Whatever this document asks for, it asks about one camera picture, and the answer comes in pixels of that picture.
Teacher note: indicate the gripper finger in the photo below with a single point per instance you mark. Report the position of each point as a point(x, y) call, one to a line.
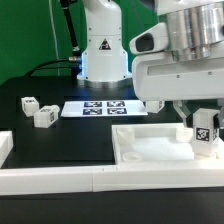
point(183, 111)
point(220, 116)

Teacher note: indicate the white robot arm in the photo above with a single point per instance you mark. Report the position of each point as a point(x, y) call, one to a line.
point(180, 58)

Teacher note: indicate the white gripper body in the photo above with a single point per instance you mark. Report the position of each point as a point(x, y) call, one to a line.
point(157, 77)

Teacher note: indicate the white front fence bar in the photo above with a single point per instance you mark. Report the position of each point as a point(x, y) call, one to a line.
point(188, 174)

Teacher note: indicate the white left fence piece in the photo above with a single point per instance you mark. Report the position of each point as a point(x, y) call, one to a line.
point(6, 145)

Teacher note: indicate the white sheet with markers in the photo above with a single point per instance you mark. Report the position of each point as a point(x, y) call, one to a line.
point(103, 108)

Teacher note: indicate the white square table top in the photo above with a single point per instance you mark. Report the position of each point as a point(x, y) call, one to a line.
point(141, 143)

